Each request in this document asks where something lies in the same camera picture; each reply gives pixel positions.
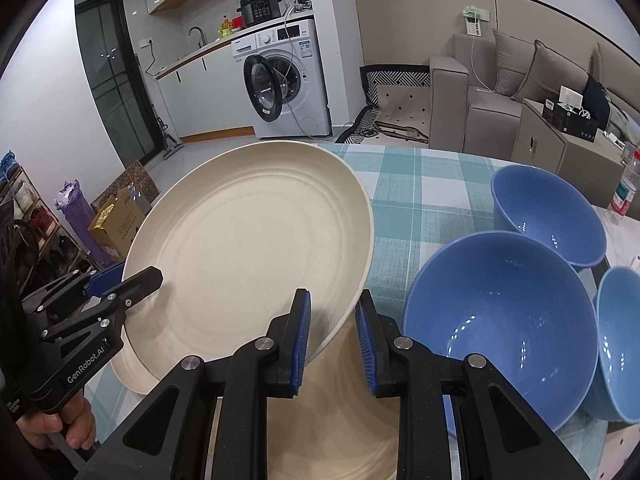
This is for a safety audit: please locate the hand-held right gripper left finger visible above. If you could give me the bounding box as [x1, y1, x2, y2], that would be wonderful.
[97, 288, 312, 480]

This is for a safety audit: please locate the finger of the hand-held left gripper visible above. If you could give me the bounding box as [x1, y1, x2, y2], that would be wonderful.
[20, 262, 125, 313]
[39, 266, 164, 356]

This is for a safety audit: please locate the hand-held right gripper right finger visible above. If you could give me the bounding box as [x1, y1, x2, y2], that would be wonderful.
[354, 290, 593, 480]

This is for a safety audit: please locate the cream plate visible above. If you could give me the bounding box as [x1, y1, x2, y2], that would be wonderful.
[121, 141, 376, 368]
[109, 332, 401, 480]

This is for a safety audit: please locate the blue bowl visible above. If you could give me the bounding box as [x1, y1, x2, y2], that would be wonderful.
[490, 164, 608, 270]
[401, 232, 600, 433]
[582, 266, 640, 423]

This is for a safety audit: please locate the person's left hand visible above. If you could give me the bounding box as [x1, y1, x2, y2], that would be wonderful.
[17, 395, 97, 455]

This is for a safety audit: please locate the yellow cardboard box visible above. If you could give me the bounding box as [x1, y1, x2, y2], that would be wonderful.
[87, 187, 151, 256]

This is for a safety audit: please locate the purple bag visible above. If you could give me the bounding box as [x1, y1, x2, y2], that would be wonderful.
[55, 180, 113, 268]

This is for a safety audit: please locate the shoe rack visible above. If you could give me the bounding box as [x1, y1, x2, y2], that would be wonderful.
[0, 150, 101, 291]

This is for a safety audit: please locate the brown patterned box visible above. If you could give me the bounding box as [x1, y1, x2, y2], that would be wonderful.
[91, 160, 161, 211]

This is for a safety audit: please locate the floor mop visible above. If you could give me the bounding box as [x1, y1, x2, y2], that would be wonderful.
[155, 115, 185, 161]

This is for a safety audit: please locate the teal checked tablecloth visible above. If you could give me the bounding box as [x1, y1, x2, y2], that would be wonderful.
[82, 142, 608, 480]

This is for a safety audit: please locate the dark glass door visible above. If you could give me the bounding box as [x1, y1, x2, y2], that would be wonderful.
[75, 0, 157, 171]

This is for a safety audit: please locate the white kitchen counter cabinet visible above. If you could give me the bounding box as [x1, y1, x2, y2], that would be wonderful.
[155, 35, 256, 143]

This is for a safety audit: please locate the white washing machine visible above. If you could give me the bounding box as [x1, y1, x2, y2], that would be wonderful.
[231, 19, 333, 140]

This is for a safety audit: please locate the grey sofa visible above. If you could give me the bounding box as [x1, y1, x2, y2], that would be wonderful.
[429, 30, 640, 158]

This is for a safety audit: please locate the grey bedside cabinet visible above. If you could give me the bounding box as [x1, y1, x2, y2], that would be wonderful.
[510, 98, 631, 196]

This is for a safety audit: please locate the marble top coffee table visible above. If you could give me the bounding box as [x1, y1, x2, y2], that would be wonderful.
[590, 204, 640, 273]

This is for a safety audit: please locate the black pressure cooker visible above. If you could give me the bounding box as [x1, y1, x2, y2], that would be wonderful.
[237, 0, 281, 26]

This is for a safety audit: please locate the clear water bottle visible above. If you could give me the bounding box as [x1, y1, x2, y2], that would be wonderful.
[607, 150, 640, 226]

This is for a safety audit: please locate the black box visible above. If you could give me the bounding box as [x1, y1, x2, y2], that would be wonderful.
[542, 99, 598, 140]

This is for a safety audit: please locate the grey cushion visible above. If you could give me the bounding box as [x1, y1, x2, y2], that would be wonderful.
[492, 27, 538, 101]
[522, 40, 593, 106]

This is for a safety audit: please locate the dark garment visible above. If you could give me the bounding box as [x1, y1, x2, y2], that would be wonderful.
[582, 76, 612, 128]

